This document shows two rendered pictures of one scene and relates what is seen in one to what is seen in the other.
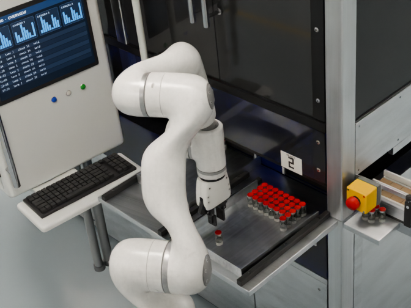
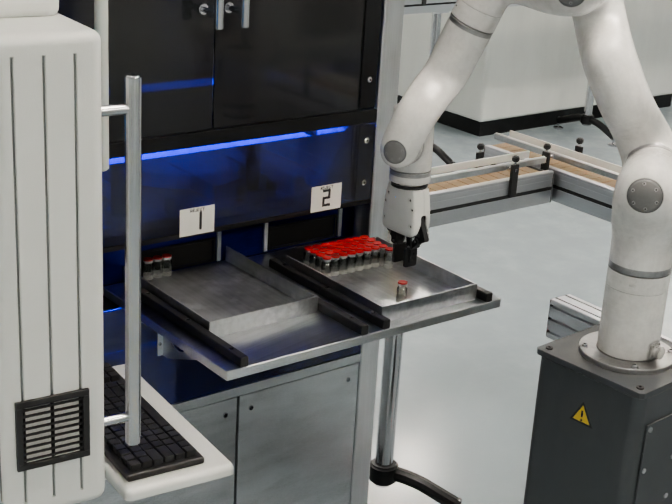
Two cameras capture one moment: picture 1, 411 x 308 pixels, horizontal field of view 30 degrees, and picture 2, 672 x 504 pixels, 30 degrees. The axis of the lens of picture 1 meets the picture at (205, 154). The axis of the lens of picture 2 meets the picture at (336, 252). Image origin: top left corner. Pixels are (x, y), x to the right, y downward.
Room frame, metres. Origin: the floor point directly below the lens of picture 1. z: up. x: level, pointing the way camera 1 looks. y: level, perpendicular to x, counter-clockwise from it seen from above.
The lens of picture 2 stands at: (1.84, 2.43, 1.88)
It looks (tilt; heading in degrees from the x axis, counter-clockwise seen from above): 20 degrees down; 272
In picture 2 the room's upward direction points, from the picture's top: 3 degrees clockwise
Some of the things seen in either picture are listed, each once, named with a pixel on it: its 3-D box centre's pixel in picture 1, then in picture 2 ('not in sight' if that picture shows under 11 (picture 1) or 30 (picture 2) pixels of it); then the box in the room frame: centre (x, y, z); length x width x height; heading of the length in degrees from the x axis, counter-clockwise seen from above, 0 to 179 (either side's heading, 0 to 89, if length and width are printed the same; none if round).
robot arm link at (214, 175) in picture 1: (211, 168); (409, 175); (1.77, -0.01, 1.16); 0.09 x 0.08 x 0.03; 130
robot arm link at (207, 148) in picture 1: (207, 144); (412, 136); (1.77, -0.01, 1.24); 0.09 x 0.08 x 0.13; 72
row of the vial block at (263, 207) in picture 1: (268, 209); (354, 260); (1.87, -0.18, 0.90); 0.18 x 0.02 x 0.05; 40
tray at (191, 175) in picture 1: (199, 168); (218, 288); (2.15, 0.03, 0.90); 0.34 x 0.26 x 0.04; 130
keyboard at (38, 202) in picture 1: (80, 183); (118, 415); (2.26, 0.46, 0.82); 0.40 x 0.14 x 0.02; 125
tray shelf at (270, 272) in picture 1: (221, 204); (304, 296); (1.97, -0.03, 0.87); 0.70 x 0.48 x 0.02; 40
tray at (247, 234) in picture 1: (249, 225); (379, 276); (1.81, -0.11, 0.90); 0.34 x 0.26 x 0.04; 130
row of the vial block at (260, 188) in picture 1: (278, 203); (342, 254); (1.90, -0.21, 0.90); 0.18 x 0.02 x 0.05; 40
